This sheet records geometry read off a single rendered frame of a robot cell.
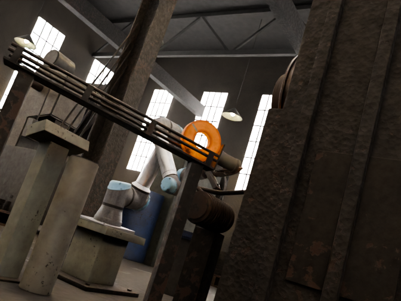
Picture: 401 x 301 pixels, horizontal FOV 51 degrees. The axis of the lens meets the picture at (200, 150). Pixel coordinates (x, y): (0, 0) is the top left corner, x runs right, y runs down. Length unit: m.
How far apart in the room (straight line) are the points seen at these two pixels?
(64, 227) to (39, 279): 0.20
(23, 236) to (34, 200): 0.14
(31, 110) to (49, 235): 5.78
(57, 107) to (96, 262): 5.07
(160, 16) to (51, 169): 3.80
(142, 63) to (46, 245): 3.66
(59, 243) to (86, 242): 0.58
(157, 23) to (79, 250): 3.58
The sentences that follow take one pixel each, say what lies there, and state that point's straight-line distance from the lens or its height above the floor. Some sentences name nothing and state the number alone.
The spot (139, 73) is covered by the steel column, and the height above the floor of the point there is 2.07.
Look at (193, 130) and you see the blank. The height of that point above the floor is 0.73.
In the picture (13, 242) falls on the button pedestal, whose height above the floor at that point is 0.14.
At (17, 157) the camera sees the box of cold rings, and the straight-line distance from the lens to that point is 4.96.
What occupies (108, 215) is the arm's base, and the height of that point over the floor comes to 0.36.
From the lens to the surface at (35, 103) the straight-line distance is 7.38.
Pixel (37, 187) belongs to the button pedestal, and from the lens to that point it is 1.79.
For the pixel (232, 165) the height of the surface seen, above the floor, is 0.66.
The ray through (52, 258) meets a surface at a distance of 1.68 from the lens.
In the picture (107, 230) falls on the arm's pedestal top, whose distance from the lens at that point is 2.11.
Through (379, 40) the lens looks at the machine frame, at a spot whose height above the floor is 1.12.
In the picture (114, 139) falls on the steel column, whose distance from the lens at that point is 4.83.
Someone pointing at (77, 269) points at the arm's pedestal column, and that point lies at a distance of 2.26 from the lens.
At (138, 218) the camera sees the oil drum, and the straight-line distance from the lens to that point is 5.34.
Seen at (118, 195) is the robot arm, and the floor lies 0.47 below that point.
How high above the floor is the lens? 0.30
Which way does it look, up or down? 13 degrees up
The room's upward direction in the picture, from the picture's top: 18 degrees clockwise
